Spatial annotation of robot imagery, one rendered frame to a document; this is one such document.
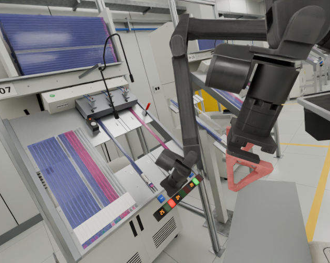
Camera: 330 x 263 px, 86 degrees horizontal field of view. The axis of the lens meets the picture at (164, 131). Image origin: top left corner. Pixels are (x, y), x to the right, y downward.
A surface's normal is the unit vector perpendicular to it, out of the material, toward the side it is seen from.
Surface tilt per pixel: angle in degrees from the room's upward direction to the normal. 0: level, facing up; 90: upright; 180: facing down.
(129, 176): 45
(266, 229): 0
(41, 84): 90
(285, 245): 0
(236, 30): 76
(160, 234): 90
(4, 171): 90
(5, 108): 90
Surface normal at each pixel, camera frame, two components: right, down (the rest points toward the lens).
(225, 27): -0.18, 0.07
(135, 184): 0.29, -0.64
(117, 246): 0.67, 0.03
